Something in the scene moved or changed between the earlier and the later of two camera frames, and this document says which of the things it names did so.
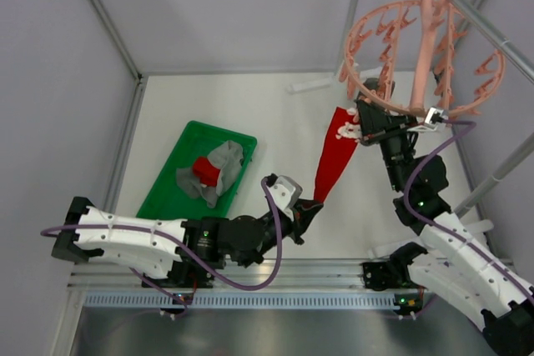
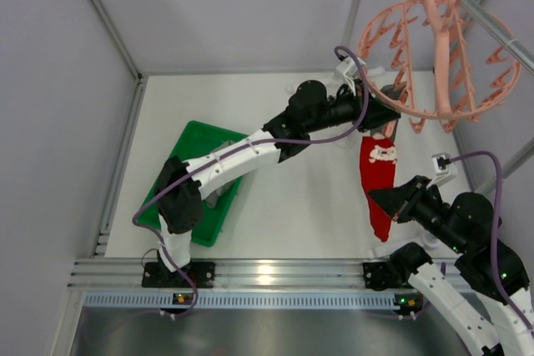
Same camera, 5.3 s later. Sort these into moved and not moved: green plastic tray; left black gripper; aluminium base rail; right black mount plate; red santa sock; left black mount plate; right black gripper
Moved: right black gripper; left black gripper; red santa sock
Not moved: right black mount plate; aluminium base rail; green plastic tray; left black mount plate
